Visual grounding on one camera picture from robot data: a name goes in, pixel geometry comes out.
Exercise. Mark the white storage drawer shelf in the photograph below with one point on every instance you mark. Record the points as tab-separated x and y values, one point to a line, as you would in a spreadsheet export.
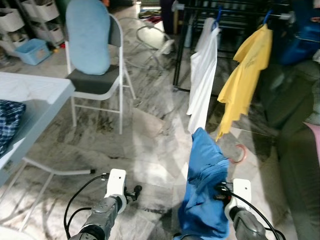
37	10

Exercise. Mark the white folding table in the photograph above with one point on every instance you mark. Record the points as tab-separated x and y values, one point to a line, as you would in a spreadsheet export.
35	87

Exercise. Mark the pink plastic hanger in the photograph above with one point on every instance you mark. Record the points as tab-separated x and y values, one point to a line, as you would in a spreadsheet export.
245	154

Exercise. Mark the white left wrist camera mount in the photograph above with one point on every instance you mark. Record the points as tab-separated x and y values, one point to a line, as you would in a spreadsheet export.
116	182

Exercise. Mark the black clothes rack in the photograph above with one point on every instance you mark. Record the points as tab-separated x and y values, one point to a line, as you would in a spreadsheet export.
179	60

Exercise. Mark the light blue plastic bin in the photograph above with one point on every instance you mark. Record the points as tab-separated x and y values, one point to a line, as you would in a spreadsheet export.
32	52

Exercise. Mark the dark blue plastic crate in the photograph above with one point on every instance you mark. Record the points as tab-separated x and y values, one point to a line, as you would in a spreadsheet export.
300	45

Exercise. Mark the bright blue shirt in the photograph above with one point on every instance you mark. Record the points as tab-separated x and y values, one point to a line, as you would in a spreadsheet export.
202	190

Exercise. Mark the pink cushion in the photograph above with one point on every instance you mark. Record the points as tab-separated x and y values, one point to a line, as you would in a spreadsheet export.
314	142

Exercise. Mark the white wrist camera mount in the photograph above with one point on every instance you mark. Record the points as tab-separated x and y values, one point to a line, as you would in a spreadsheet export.
242	192
116	182

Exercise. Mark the white shirt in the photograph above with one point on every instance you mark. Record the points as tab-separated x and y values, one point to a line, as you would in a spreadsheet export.
202	75

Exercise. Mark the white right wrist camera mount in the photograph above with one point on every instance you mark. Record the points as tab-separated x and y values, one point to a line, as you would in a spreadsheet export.
242	192

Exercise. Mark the blue plaid shirt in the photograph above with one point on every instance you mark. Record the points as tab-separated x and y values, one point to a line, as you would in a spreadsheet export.
10	125

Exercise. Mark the light blue cushion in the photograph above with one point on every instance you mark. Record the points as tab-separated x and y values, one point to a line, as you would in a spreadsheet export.
89	35

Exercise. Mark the blue plastic hanger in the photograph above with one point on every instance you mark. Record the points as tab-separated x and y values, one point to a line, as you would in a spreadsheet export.
218	17
267	19

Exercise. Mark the colourful floor mat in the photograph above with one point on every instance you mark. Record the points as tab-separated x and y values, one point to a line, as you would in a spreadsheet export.
150	17

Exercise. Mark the yellow printed t-shirt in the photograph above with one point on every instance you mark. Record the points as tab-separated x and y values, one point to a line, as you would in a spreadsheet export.
247	70

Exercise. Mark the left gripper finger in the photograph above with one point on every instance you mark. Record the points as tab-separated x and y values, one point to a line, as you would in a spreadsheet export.
138	189

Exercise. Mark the white folding chair grey seat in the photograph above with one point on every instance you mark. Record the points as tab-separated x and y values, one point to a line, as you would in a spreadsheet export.
95	80

